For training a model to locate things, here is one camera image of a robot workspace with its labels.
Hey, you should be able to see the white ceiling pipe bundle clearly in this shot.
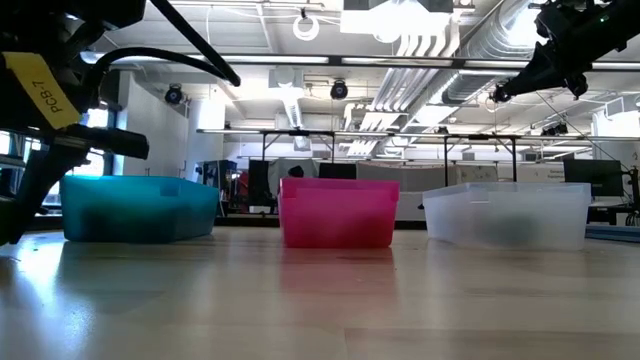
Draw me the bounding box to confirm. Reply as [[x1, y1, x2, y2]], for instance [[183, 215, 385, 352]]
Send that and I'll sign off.
[[372, 19, 461, 114]]

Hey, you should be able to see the blue plastic basket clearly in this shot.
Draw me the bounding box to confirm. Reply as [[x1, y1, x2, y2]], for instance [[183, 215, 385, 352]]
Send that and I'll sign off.
[[59, 174, 221, 245]]

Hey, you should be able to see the white partition panel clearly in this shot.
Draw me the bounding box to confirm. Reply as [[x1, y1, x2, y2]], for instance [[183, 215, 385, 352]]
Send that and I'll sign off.
[[355, 162, 501, 194]]

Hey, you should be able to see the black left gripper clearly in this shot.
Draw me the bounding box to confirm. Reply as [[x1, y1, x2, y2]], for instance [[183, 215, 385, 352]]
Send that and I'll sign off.
[[0, 29, 150, 247]]

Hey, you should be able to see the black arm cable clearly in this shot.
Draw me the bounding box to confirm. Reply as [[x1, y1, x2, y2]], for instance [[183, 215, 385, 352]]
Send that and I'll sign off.
[[148, 0, 242, 88], [87, 46, 232, 101]]

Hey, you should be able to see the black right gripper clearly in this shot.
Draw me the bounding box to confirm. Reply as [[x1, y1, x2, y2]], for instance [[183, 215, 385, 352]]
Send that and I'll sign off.
[[505, 0, 631, 99]]

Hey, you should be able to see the silver ventilation duct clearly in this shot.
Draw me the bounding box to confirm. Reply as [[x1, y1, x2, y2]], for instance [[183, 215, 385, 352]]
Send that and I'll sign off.
[[440, 7, 546, 106]]

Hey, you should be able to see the yellow cable label tag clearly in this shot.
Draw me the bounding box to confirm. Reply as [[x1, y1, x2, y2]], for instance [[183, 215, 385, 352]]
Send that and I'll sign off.
[[1, 51, 83, 131]]

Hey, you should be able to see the white hanging ring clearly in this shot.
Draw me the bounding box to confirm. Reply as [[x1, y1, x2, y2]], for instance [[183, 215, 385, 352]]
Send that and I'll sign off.
[[292, 14, 321, 43]]

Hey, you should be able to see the pink plastic basket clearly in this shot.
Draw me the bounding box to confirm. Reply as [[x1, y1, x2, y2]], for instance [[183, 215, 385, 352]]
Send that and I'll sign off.
[[277, 177, 401, 250]]

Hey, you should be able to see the long ceiling light bar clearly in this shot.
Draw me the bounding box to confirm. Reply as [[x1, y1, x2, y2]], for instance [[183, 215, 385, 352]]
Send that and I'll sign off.
[[79, 49, 640, 70]]

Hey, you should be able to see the white column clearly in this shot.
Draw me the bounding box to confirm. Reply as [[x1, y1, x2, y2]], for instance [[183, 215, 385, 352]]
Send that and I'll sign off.
[[185, 97, 227, 184]]

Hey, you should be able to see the clear plastic basket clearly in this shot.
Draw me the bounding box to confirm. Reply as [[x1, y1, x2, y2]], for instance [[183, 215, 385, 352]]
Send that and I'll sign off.
[[422, 181, 593, 252]]

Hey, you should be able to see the black metal frame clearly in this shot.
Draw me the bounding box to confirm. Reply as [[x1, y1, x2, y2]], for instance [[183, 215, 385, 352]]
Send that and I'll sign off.
[[259, 129, 337, 179], [442, 133, 520, 186]]

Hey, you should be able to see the black monitor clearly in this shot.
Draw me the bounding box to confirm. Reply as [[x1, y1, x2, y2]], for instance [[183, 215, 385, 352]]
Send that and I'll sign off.
[[563, 158, 624, 197], [317, 162, 358, 180]]

